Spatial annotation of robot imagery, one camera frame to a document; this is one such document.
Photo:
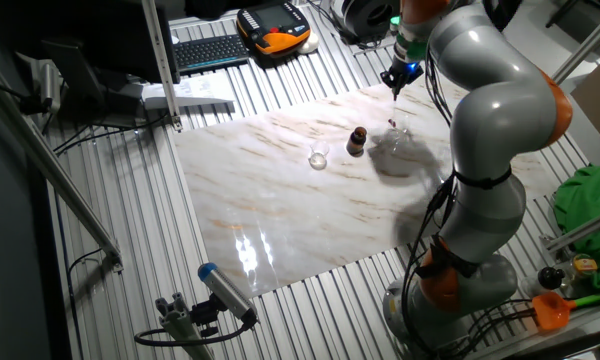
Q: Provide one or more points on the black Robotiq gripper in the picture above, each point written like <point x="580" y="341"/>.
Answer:
<point x="405" y="74"/>

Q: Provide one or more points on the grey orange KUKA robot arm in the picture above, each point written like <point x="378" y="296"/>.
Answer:
<point x="505" y="110"/>

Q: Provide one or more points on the clear glass beaker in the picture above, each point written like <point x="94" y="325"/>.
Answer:
<point x="318" y="161"/>
<point x="397" y="139"/>

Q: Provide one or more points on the brown glass bottle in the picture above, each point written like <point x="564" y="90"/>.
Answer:
<point x="356" y="142"/>

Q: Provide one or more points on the black filament spool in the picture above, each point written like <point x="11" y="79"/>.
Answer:
<point x="360" y="20"/>

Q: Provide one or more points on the white round object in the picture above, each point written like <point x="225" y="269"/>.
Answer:
<point x="310" y="46"/>

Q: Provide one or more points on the orange black teach pendant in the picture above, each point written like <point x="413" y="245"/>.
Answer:
<point x="275" y="22"/>

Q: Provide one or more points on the marble pattern sheet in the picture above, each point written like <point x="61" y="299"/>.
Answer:
<point x="280" y="215"/>

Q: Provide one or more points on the black keyboard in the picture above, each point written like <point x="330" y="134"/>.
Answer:
<point x="210" y="52"/>

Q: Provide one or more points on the white paper sheet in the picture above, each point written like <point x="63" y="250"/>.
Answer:
<point x="195" y="90"/>

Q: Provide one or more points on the green cloth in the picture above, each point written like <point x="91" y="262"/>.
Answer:
<point x="590" y="200"/>

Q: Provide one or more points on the clear bottle black cap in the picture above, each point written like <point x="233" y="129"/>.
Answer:
<point x="550" y="277"/>

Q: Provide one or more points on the jar with yellow lid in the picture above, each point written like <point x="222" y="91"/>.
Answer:
<point x="584" y="265"/>

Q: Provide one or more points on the black monitor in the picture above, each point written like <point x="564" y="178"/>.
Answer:
<point x="125" y="40"/>

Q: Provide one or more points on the black monitor stand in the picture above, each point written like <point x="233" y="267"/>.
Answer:
<point x="75" y="70"/>

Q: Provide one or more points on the short aluminium profile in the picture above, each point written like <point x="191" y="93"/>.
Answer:
<point x="180" y="330"/>

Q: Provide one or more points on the aluminium frame post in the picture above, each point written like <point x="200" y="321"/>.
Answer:
<point x="161" y="60"/>
<point x="585" y="45"/>

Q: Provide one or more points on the aluminium frame strut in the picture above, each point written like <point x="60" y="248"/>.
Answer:
<point x="585" y="227"/>
<point x="55" y="170"/>

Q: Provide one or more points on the silver camera blue cap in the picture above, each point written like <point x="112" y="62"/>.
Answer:
<point x="225" y="292"/>

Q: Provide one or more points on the black camera clamp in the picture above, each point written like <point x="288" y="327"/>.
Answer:
<point x="205" y="315"/>

